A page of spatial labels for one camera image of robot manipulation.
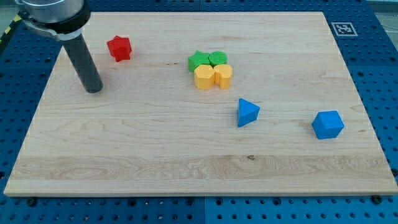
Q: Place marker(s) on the white fiducial marker tag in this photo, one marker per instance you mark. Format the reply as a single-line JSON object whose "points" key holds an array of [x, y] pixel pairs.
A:
{"points": [[344, 29]]}

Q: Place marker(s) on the green star block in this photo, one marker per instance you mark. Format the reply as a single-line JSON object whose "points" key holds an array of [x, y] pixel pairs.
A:
{"points": [[197, 59]]}

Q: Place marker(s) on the green circle block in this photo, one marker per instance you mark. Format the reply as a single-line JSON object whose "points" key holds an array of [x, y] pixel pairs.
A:
{"points": [[218, 58]]}

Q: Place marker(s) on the yellow hexagon block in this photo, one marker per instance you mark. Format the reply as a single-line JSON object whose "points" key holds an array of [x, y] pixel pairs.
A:
{"points": [[204, 77]]}

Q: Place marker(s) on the blue cube block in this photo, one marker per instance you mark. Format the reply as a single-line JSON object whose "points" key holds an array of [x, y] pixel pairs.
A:
{"points": [[327, 124]]}

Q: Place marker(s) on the yellow heart block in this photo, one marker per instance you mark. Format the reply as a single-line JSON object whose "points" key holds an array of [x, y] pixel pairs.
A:
{"points": [[223, 75]]}

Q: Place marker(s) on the red star block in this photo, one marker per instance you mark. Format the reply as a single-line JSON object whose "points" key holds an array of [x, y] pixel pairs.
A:
{"points": [[120, 48]]}

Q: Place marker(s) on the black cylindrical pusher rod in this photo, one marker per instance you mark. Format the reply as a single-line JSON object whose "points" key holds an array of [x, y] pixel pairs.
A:
{"points": [[83, 64]]}

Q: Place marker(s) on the wooden board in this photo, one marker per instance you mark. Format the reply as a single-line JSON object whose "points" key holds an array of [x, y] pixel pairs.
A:
{"points": [[151, 132]]}

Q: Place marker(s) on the blue triangle block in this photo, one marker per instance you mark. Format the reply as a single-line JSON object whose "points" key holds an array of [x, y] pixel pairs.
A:
{"points": [[247, 112]]}

